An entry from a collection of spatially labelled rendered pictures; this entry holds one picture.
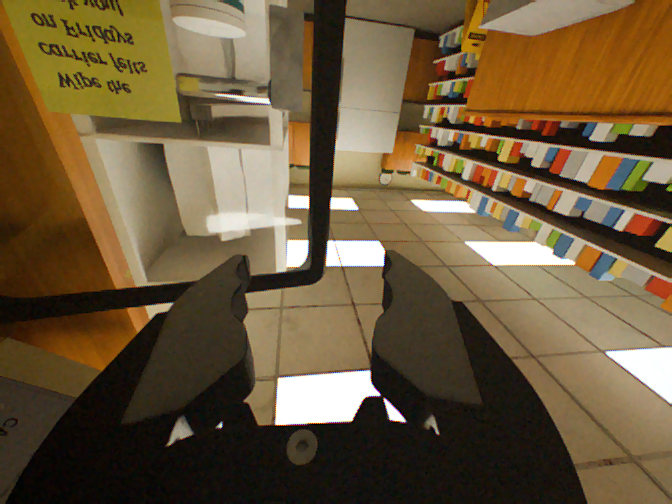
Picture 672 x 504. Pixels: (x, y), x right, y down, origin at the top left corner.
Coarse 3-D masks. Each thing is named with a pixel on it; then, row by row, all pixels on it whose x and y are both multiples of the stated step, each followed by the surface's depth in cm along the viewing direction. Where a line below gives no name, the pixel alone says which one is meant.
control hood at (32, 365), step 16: (0, 352) 22; (16, 352) 23; (32, 352) 23; (48, 352) 24; (0, 368) 21; (16, 368) 22; (32, 368) 23; (48, 368) 24; (64, 368) 24; (80, 368) 25; (96, 368) 26; (32, 384) 22; (48, 384) 23; (64, 384) 24; (80, 384) 25
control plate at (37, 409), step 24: (0, 384) 21; (24, 384) 22; (24, 408) 21; (48, 408) 22; (0, 432) 19; (24, 432) 20; (48, 432) 21; (0, 456) 19; (24, 456) 20; (0, 480) 18
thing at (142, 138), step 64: (0, 0) 14; (64, 0) 14; (128, 0) 15; (192, 0) 16; (256, 0) 17; (0, 64) 15; (64, 64) 15; (128, 64) 16; (192, 64) 17; (256, 64) 18; (0, 128) 16; (64, 128) 17; (128, 128) 18; (192, 128) 19; (256, 128) 20; (0, 192) 17; (64, 192) 18; (128, 192) 20; (192, 192) 21; (256, 192) 22; (0, 256) 19; (64, 256) 20; (128, 256) 22; (192, 256) 24; (256, 256) 26
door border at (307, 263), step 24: (312, 72) 19; (312, 96) 20; (336, 96) 21; (312, 120) 21; (336, 120) 22; (312, 144) 22; (312, 168) 23; (312, 192) 24; (312, 216) 25; (312, 240) 27; (312, 264) 28; (120, 288) 23; (144, 288) 24; (168, 288) 24
